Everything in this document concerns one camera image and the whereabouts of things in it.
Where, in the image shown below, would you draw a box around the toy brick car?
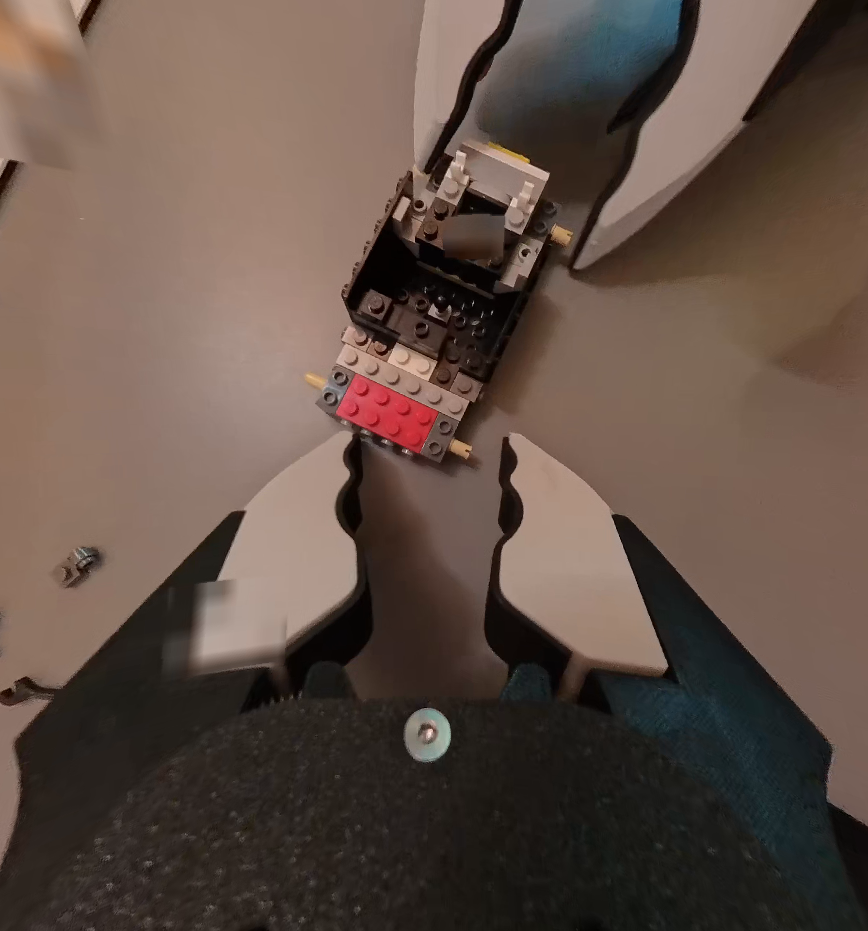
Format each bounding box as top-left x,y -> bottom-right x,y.
304,140 -> 575,468

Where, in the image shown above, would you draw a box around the small grey toy brick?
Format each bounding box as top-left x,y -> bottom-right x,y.
51,545 -> 102,589

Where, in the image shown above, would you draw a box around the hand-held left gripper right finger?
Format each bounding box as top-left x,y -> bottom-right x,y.
483,433 -> 672,693

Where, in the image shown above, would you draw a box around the person's dark trousers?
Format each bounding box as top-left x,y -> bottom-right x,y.
825,799 -> 868,931

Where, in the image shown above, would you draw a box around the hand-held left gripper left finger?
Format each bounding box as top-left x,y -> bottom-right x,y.
218,433 -> 374,666

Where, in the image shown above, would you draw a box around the grey desk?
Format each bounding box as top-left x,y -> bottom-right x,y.
0,0 -> 868,845

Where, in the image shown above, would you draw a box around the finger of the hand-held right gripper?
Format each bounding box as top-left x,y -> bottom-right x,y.
413,0 -> 522,173
569,0 -> 818,272

